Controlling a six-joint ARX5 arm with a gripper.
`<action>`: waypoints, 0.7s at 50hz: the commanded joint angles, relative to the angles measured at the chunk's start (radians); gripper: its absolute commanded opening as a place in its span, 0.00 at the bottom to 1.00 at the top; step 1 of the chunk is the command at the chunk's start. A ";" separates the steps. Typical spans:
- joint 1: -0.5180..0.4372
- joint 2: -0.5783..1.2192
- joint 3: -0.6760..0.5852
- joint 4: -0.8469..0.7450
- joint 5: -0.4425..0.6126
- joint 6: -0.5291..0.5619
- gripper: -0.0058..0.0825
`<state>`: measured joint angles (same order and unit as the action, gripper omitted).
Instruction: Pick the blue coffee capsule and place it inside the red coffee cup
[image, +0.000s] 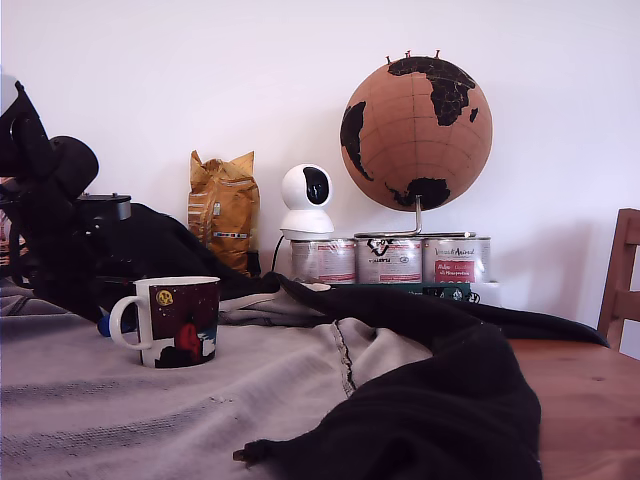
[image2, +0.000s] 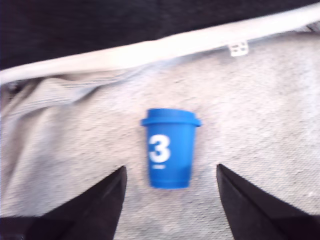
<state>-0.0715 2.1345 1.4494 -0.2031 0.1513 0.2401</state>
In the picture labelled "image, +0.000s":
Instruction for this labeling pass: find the silver can with script label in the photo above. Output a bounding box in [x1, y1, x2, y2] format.
[422, 236, 494, 285]

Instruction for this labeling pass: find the grey gripper camera box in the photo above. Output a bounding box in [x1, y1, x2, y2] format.
[75, 192, 133, 222]

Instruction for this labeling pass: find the yellow paper bag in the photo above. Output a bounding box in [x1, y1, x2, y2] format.
[187, 149, 261, 278]

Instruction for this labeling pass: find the white dome security camera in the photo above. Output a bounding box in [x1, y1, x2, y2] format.
[278, 163, 335, 240]

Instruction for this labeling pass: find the silver can with red label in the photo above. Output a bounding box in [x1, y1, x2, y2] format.
[291, 238, 357, 285]

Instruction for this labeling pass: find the red picture coffee mug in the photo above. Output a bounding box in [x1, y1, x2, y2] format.
[108, 276, 222, 369]

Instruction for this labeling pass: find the blue coffee capsule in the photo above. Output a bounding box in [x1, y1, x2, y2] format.
[97, 313, 139, 337]

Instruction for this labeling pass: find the silver can with black logo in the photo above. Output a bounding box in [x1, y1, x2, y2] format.
[354, 237, 425, 285]

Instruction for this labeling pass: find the cork globe on metal stand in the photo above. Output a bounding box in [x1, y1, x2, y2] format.
[339, 53, 494, 240]

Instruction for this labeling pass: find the black and grey sweatshirt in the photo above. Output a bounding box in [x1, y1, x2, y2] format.
[0, 202, 611, 480]

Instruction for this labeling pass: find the wooden chair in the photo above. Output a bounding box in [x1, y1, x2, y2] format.
[597, 208, 640, 354]

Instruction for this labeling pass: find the dark green flat box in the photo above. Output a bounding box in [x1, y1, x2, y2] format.
[329, 282, 474, 305]

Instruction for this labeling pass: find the black security camera cable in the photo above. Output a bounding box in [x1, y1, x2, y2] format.
[269, 233, 287, 276]

